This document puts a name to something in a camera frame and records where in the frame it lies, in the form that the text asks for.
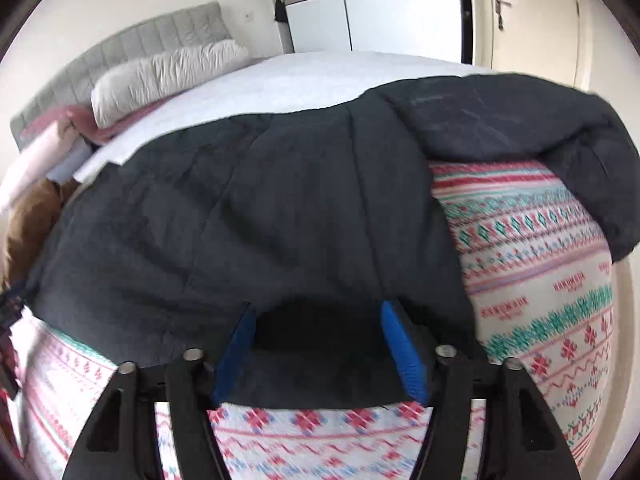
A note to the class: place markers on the light pink rolled blanket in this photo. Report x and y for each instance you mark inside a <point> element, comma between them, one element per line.
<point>35,155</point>

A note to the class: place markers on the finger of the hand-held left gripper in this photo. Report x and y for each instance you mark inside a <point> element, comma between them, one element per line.
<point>12,305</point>

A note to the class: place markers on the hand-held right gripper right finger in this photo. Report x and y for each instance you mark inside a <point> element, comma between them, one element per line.
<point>405,350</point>

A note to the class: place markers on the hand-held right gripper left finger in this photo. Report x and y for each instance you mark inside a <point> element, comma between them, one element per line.
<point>235,355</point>

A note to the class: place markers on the black coat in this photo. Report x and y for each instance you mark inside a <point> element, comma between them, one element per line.
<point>200,235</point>

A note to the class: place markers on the white bed cover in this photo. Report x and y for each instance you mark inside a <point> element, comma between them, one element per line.
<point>300,80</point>

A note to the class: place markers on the red green patterned blanket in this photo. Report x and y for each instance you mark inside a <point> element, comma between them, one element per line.
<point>540,260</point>

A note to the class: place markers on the grey padded headboard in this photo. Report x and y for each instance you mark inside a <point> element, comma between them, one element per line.
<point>150,35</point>

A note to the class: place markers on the dark hanging cloth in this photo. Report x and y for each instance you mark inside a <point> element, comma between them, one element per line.
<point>281,7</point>

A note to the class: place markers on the pink quilted pillow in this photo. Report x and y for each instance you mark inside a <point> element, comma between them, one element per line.
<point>75,115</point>

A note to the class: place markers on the brown pillow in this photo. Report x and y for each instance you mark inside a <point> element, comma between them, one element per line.
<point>30,220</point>

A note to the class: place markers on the cream door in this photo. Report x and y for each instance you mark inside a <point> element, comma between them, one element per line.
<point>540,25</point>

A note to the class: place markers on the blue-grey pillow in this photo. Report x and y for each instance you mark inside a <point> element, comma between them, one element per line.
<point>70,167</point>

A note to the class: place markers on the beige pillow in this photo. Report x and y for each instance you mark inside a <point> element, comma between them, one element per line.
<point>165,75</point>

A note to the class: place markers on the white wardrobe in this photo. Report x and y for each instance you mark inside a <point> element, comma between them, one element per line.
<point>400,20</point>

